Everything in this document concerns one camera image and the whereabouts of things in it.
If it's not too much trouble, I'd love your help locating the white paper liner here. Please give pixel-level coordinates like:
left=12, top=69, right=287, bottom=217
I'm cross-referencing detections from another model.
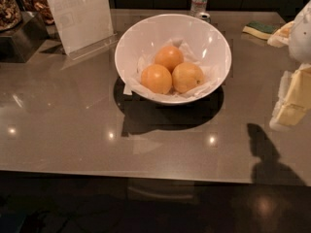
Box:
left=126, top=39, right=222, bottom=104

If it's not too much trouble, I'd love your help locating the white ceramic bowl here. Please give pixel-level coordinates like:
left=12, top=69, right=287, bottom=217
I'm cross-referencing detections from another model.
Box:
left=115, top=14, right=231, bottom=105

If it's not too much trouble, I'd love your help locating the snack jar at back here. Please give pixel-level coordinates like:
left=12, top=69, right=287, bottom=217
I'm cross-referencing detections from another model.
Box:
left=21, top=0, right=54, bottom=25

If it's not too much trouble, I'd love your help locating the yellow green sponge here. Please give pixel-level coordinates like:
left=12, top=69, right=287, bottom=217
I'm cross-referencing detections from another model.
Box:
left=242, top=21, right=277, bottom=40

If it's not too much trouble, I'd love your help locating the orange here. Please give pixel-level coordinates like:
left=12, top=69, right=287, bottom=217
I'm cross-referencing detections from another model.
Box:
left=155, top=46, right=184, bottom=72
left=141, top=64, right=172, bottom=94
left=172, top=62, right=205, bottom=93

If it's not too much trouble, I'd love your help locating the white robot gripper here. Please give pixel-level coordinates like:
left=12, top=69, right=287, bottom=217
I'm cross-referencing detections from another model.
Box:
left=267, top=0, right=311, bottom=131

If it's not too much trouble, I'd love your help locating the clear acrylic sign holder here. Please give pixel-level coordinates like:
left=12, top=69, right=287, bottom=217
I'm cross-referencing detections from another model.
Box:
left=48, top=0, right=117, bottom=59

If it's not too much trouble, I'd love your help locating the glass jar of nuts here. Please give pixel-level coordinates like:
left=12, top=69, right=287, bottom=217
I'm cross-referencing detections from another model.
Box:
left=0, top=0, right=22, bottom=31

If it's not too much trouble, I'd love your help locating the silver soda can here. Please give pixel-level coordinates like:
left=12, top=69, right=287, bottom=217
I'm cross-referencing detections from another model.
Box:
left=196, top=12, right=211, bottom=23

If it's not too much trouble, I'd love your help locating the dark metal stand box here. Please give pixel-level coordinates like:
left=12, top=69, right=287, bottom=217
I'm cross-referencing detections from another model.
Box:
left=0, top=12, right=49, bottom=63

